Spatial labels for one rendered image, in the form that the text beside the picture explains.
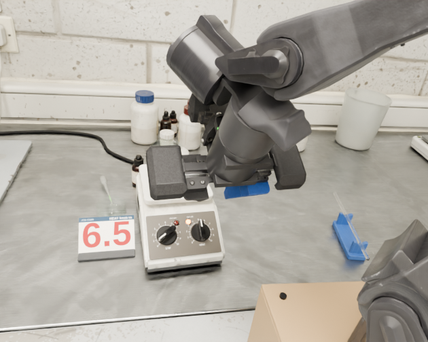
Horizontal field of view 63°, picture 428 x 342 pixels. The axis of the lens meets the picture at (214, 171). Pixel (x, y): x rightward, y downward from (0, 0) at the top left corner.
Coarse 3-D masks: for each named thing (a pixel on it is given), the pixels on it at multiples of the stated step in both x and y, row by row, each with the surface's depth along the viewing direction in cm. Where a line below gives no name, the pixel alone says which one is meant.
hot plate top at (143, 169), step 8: (144, 168) 66; (144, 176) 63; (144, 184) 61; (144, 192) 59; (208, 192) 61; (144, 200) 58; (152, 200) 58; (160, 200) 58; (168, 200) 58; (176, 200) 59; (184, 200) 59; (192, 200) 60; (208, 200) 61
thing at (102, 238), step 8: (80, 224) 59; (88, 224) 59; (96, 224) 59; (104, 224) 60; (112, 224) 60; (120, 224) 60; (128, 224) 60; (80, 232) 58; (88, 232) 59; (96, 232) 59; (104, 232) 59; (112, 232) 60; (120, 232) 60; (128, 232) 60; (80, 240) 58; (88, 240) 58; (96, 240) 59; (104, 240) 59; (112, 240) 59; (120, 240) 59; (128, 240) 60; (80, 248) 58; (88, 248) 58
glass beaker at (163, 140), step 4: (160, 136) 61; (164, 136) 61; (168, 136) 61; (172, 136) 61; (156, 140) 61; (160, 140) 61; (164, 140) 62; (168, 140) 62; (172, 140) 62; (176, 140) 61; (180, 140) 60; (152, 144) 60; (156, 144) 61; (160, 144) 62; (164, 144) 62; (168, 144) 62; (172, 144) 62; (176, 144) 61; (180, 144) 60
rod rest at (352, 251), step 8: (344, 216) 69; (352, 216) 69; (336, 224) 70; (344, 224) 70; (336, 232) 69; (344, 232) 68; (352, 232) 68; (344, 240) 66; (352, 240) 66; (344, 248) 64; (352, 248) 63; (360, 248) 63; (352, 256) 63; (360, 256) 63
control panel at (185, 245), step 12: (156, 216) 58; (168, 216) 58; (180, 216) 59; (192, 216) 59; (204, 216) 60; (156, 228) 57; (180, 228) 58; (216, 228) 59; (156, 240) 56; (180, 240) 57; (192, 240) 57; (216, 240) 58; (156, 252) 55; (168, 252) 55; (180, 252) 56; (192, 252) 56; (204, 252) 57; (216, 252) 57
